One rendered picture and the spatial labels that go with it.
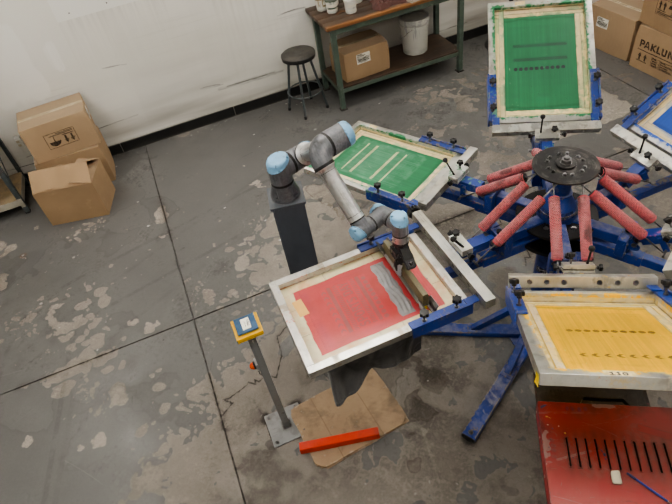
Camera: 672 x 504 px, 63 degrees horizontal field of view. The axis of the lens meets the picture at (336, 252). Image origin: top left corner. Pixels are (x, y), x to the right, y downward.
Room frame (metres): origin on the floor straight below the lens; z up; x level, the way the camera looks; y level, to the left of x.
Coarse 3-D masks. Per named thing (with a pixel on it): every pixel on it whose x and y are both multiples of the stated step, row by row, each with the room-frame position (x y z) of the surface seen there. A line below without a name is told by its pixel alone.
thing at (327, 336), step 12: (420, 276) 1.78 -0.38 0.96; (432, 288) 1.69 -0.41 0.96; (384, 300) 1.67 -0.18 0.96; (396, 312) 1.59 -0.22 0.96; (312, 324) 1.61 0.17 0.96; (324, 324) 1.60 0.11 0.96; (372, 324) 1.55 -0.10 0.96; (384, 324) 1.53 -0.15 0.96; (324, 336) 1.53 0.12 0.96; (336, 336) 1.52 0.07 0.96; (348, 336) 1.51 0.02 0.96; (360, 336) 1.49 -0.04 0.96; (324, 348) 1.47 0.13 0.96; (336, 348) 1.45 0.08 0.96
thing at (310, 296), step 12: (372, 264) 1.91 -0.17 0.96; (384, 264) 1.90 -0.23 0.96; (336, 276) 1.88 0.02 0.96; (348, 276) 1.87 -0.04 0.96; (372, 276) 1.83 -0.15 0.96; (396, 276) 1.80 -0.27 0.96; (312, 288) 1.83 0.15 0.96; (324, 288) 1.82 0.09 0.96; (384, 288) 1.74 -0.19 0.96; (312, 300) 1.76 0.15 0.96; (312, 312) 1.68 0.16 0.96; (324, 312) 1.67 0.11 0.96
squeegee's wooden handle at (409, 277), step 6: (384, 240) 1.95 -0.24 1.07; (384, 246) 1.94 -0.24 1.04; (390, 258) 1.88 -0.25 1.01; (402, 264) 1.77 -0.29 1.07; (402, 270) 1.75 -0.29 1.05; (408, 270) 1.73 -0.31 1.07; (402, 276) 1.75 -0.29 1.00; (408, 276) 1.69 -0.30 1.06; (414, 276) 1.68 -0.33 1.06; (408, 282) 1.69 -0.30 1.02; (414, 282) 1.65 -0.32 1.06; (414, 288) 1.64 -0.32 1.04; (420, 288) 1.61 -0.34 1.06; (420, 294) 1.58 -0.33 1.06; (426, 294) 1.57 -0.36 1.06; (420, 300) 1.58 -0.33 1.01; (426, 300) 1.57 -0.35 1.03
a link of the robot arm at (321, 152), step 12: (312, 144) 2.01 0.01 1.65; (324, 144) 1.99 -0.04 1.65; (312, 156) 1.97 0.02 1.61; (324, 156) 1.95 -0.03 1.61; (324, 168) 1.92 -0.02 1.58; (324, 180) 1.92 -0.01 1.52; (336, 180) 1.90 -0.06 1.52; (336, 192) 1.87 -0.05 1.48; (348, 192) 1.87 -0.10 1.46; (348, 204) 1.83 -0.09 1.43; (348, 216) 1.81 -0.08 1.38; (360, 216) 1.80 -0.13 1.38; (360, 228) 1.77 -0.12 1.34; (372, 228) 1.78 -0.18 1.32; (360, 240) 1.74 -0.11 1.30
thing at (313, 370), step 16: (416, 240) 1.99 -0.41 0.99; (352, 256) 1.96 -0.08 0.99; (432, 256) 1.86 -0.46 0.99; (304, 272) 1.92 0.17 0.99; (320, 272) 1.92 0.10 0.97; (272, 288) 1.85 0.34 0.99; (448, 288) 1.65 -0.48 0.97; (288, 320) 1.63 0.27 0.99; (384, 336) 1.44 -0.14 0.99; (400, 336) 1.43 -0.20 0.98; (304, 352) 1.44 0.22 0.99; (352, 352) 1.39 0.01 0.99; (368, 352) 1.39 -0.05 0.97; (320, 368) 1.34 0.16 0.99
